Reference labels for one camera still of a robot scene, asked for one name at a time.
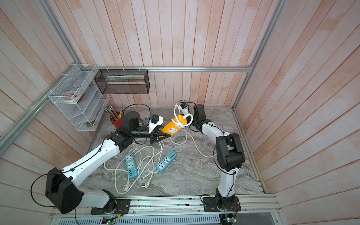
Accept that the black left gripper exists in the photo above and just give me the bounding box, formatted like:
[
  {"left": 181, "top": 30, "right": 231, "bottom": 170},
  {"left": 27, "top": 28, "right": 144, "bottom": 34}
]
[{"left": 131, "top": 124, "right": 171, "bottom": 144}]

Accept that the tape roll on shelf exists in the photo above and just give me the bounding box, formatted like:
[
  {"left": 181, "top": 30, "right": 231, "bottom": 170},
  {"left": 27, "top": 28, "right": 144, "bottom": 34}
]
[{"left": 61, "top": 90, "right": 81, "bottom": 103}]

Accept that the blue power strip left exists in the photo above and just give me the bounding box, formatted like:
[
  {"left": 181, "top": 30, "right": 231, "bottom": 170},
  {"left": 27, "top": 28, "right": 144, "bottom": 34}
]
[{"left": 125, "top": 153, "right": 138, "bottom": 179}]

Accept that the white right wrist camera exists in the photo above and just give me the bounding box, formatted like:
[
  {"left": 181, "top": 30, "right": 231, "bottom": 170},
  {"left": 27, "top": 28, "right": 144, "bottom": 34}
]
[{"left": 180, "top": 102, "right": 191, "bottom": 116}]

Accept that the black mesh wall basket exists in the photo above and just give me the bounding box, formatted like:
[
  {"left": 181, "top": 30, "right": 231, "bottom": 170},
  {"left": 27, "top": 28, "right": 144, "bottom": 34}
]
[{"left": 94, "top": 69, "right": 150, "bottom": 94}]

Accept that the red metal pencil bucket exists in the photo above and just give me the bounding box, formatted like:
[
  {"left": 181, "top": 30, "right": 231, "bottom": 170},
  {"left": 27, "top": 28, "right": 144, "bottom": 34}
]
[{"left": 110, "top": 115, "right": 123, "bottom": 129}]

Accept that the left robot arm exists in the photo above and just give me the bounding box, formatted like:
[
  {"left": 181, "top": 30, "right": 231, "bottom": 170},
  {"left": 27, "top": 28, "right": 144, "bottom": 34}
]
[{"left": 46, "top": 111, "right": 170, "bottom": 214}]

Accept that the orange power strip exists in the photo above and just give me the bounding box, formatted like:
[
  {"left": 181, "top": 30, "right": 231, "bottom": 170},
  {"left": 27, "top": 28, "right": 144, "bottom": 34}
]
[{"left": 161, "top": 115, "right": 188, "bottom": 135}]

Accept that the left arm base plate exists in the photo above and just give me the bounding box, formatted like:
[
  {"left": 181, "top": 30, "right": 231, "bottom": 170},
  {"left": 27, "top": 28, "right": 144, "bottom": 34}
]
[{"left": 91, "top": 199, "right": 131, "bottom": 216}]

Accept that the white cord of blue strips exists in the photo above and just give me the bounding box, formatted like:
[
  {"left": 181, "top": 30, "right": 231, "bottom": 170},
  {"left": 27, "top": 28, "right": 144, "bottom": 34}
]
[{"left": 103, "top": 137, "right": 165, "bottom": 195}]

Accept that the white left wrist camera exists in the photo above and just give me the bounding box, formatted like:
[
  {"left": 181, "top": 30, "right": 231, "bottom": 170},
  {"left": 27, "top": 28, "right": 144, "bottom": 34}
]
[{"left": 148, "top": 114, "right": 163, "bottom": 133}]

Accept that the bundle of pencils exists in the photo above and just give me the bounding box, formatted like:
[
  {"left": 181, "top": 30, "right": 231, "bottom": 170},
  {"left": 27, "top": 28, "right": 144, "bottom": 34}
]
[{"left": 105, "top": 106, "right": 122, "bottom": 121}]

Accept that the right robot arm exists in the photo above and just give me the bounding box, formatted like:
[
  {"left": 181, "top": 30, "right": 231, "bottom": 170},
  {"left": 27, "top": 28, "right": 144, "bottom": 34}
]
[{"left": 192, "top": 105, "right": 246, "bottom": 204}]

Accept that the white wire mesh shelf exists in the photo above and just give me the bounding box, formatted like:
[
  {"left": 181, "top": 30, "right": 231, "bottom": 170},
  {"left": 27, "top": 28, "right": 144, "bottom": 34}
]
[{"left": 49, "top": 64, "right": 109, "bottom": 131}]

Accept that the blue power strip right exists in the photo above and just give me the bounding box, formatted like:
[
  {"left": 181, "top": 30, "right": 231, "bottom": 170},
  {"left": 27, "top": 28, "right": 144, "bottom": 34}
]
[{"left": 156, "top": 151, "right": 177, "bottom": 173}]

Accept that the blue power strip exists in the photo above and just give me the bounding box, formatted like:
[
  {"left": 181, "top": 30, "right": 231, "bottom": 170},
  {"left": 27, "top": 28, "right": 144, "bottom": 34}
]
[
  {"left": 125, "top": 153, "right": 138, "bottom": 179},
  {"left": 156, "top": 151, "right": 177, "bottom": 173}
]

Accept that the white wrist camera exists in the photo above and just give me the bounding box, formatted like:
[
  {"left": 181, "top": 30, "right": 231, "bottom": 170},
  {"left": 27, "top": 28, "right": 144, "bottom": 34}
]
[
  {"left": 148, "top": 114, "right": 163, "bottom": 133},
  {"left": 180, "top": 102, "right": 191, "bottom": 116}
]

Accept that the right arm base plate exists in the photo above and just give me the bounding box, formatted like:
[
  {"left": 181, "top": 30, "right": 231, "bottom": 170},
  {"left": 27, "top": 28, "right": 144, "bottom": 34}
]
[{"left": 200, "top": 195, "right": 242, "bottom": 212}]

